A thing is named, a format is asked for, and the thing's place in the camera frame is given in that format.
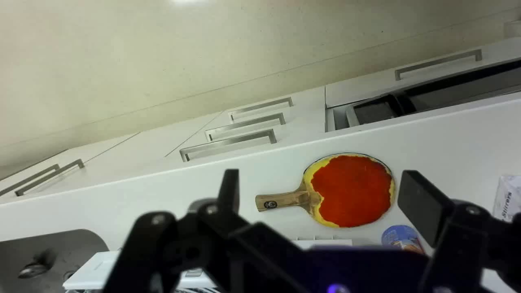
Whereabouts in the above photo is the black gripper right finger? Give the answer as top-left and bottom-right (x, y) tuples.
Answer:
(398, 170), (521, 293)

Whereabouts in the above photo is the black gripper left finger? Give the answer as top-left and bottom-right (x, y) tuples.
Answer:
(103, 168), (311, 293)

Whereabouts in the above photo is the blue bottle yellow cap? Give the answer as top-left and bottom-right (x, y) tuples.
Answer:
(381, 223), (429, 258)

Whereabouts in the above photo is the white printed paper sheet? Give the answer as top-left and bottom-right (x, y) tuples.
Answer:
(492, 173), (521, 222)

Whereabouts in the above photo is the white base cabinet door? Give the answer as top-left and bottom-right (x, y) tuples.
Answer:
(0, 157), (62, 201)
(10, 132), (144, 201)

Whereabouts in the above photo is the steel kitchen sink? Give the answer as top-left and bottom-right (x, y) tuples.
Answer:
(0, 228), (111, 293)

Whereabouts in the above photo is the white drawer steel handle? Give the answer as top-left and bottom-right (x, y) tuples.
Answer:
(194, 103), (328, 144)
(217, 87), (328, 124)
(165, 116), (328, 165)

